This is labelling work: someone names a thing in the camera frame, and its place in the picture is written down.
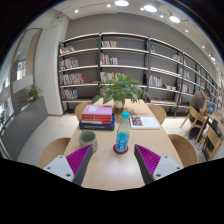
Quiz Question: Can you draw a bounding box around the black backpack on chair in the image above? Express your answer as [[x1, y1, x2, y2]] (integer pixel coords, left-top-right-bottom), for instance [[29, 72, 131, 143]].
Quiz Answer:
[[210, 119, 220, 134]]

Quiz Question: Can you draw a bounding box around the small plant by window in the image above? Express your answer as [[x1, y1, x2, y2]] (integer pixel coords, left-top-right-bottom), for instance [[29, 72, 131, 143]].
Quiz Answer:
[[26, 86, 42, 102]]

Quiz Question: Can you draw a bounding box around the dark blue bottom book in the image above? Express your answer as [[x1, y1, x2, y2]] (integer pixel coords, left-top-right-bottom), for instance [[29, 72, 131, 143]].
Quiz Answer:
[[79, 114, 115, 130]]

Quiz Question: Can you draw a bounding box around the laptop on far table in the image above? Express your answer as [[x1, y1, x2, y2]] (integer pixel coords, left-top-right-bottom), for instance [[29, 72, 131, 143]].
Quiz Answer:
[[207, 105, 215, 114]]

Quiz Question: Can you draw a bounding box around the potted green plant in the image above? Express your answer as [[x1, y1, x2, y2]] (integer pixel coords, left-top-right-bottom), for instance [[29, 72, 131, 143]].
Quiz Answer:
[[92, 73, 150, 113]]

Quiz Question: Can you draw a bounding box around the red round coaster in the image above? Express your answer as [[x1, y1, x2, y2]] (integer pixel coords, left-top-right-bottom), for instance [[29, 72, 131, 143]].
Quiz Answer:
[[113, 144, 129, 154]]

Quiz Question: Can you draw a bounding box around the green ceramic cup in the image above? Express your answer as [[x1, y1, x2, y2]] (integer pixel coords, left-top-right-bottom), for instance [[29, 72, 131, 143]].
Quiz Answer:
[[78, 131, 98, 151]]

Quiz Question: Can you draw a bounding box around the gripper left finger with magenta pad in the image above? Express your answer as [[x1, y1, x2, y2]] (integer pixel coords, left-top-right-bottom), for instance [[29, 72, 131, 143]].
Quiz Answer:
[[44, 145, 93, 185]]

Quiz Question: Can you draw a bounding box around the white open booklet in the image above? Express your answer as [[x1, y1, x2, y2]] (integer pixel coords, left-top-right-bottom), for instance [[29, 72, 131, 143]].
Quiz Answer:
[[130, 116, 160, 130]]

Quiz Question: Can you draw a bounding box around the red book on stack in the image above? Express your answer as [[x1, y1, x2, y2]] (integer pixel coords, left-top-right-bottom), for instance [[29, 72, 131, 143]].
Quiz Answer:
[[82, 105, 112, 124]]

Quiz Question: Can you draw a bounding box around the wooden folding chair foreground right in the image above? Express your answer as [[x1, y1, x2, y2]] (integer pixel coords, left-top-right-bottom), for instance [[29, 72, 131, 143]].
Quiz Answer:
[[202, 127, 222, 161]]

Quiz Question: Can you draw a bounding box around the seated person in brown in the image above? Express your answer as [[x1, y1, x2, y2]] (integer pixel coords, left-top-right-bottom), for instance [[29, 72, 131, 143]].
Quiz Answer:
[[189, 88, 210, 139]]

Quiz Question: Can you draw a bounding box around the clear bottle with blue cap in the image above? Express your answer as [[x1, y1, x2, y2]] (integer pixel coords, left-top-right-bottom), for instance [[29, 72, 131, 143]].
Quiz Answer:
[[116, 111, 130, 149]]

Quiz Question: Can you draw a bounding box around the wooden chair near right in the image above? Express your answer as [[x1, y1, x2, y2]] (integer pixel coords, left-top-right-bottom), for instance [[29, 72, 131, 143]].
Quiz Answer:
[[168, 134, 197, 167]]

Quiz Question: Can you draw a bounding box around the wooden chair near left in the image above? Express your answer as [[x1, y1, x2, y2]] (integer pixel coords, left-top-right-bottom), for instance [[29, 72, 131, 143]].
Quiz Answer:
[[38, 137, 70, 168]]

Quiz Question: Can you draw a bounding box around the large grey bookshelf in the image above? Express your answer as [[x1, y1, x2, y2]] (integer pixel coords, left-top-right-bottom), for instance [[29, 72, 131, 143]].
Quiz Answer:
[[58, 32, 224, 115]]

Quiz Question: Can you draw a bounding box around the wooden chair far right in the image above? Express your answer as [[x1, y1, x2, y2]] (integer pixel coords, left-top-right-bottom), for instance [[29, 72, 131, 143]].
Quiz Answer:
[[148, 104, 167, 124]]

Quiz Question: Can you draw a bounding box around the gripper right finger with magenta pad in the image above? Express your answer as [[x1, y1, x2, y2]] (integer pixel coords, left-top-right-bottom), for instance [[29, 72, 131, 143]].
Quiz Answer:
[[134, 145, 182, 184]]

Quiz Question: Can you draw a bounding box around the wooden folding chair under person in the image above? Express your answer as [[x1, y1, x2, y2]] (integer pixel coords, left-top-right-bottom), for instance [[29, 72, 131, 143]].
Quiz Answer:
[[184, 107, 207, 143]]

